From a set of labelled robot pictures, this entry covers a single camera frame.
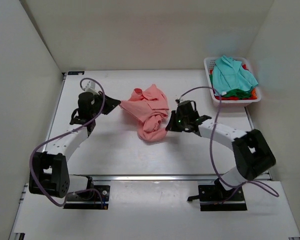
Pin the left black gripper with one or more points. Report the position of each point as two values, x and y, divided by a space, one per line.
111 103

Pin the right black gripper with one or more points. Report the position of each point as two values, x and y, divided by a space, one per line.
171 126

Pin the salmon pink t shirt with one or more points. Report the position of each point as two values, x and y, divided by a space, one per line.
150 108

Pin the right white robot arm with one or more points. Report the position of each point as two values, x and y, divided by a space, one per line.
251 151

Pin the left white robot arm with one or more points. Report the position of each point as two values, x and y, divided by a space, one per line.
49 169

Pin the small dark label sticker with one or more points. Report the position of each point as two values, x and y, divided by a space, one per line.
75 73

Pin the white plastic basket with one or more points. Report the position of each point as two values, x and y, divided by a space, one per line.
209 63

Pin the green t shirt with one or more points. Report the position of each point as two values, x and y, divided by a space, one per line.
238 94

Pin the teal t shirt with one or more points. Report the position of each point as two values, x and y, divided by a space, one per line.
229 74

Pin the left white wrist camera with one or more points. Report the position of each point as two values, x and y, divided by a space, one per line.
90 88

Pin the aluminium rail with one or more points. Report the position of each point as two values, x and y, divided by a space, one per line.
152 177

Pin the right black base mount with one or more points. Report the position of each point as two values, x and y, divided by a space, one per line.
212 198

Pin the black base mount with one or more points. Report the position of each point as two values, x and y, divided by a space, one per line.
212 198
90 200

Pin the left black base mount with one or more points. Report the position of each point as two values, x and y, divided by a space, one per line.
90 200

